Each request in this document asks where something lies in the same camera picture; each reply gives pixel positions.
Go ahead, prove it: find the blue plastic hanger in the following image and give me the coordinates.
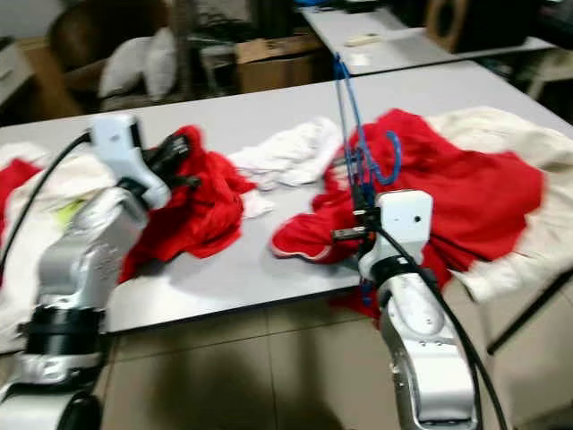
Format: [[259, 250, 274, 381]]
[[331, 54, 404, 305]]

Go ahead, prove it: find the red shirt with white trim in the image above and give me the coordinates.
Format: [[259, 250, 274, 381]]
[[121, 125, 256, 283]]

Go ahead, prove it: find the white shirt with green print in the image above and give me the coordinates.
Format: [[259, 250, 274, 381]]
[[0, 148, 122, 350]]

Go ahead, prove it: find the grey cushion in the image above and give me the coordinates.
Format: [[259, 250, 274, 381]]
[[98, 36, 155, 98], [146, 27, 178, 99]]

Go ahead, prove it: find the small white cloth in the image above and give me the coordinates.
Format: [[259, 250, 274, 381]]
[[228, 116, 343, 220]]

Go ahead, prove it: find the red shirt with plaid collar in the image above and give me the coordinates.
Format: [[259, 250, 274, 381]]
[[269, 107, 547, 319]]

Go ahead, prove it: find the open cardboard box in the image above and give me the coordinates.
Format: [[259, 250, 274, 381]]
[[235, 34, 323, 93]]

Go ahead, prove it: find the brown armchair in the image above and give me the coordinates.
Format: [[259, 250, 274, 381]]
[[47, 0, 198, 113]]

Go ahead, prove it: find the cream jacket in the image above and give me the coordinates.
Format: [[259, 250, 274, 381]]
[[425, 106, 573, 305]]

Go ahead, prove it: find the white remote control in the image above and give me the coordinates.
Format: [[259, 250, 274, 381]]
[[342, 33, 384, 47]]

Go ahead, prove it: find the white drawer unit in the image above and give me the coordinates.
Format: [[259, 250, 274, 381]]
[[0, 40, 37, 104]]

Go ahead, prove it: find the wooden speaker box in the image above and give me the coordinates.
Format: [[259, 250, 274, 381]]
[[425, 0, 516, 53]]

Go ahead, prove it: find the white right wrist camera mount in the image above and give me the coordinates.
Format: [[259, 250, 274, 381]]
[[358, 188, 435, 283]]

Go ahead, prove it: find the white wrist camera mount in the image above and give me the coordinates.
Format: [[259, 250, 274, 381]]
[[90, 112, 171, 211], [358, 188, 435, 283]]

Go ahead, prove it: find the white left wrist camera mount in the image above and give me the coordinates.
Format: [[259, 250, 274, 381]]
[[90, 112, 171, 211]]

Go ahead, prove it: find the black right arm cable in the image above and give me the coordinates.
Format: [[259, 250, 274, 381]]
[[374, 224, 511, 430]]

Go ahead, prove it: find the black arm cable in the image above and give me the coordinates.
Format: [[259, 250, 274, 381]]
[[0, 131, 99, 288], [374, 224, 511, 430]]

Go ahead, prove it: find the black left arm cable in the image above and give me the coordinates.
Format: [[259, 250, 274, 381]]
[[0, 131, 99, 288]]

